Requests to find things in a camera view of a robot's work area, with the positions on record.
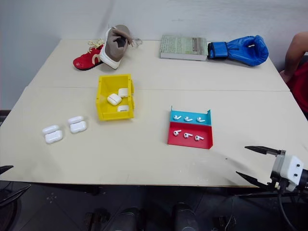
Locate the red sneaker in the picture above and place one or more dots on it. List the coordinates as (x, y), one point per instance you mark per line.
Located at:
(84, 60)

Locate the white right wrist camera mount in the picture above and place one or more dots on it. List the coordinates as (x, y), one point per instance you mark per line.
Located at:
(292, 168)

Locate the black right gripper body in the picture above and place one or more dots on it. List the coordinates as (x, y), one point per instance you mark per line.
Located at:
(278, 166)

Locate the thick grey-green book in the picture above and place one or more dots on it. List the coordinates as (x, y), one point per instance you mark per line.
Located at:
(183, 45)

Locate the blue boxing glove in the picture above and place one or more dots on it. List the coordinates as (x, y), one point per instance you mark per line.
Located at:
(243, 50)

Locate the red and blue tray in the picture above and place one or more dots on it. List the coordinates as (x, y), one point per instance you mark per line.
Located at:
(207, 142)

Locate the yellow plastic bin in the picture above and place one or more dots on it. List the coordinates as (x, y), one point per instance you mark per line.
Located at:
(102, 106)

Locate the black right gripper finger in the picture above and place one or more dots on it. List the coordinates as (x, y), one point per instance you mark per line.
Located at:
(263, 150)
(252, 179)

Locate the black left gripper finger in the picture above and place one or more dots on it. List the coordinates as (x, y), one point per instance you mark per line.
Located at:
(5, 169)
(14, 193)

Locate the brown sneaker with white sole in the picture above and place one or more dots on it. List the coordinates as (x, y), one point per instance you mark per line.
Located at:
(115, 51)

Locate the person in red clothing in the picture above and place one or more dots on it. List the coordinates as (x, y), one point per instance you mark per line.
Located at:
(299, 79)

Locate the white wireless earbud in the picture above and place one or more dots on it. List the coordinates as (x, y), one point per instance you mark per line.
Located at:
(176, 133)
(199, 119)
(186, 135)
(187, 119)
(198, 137)
(176, 117)

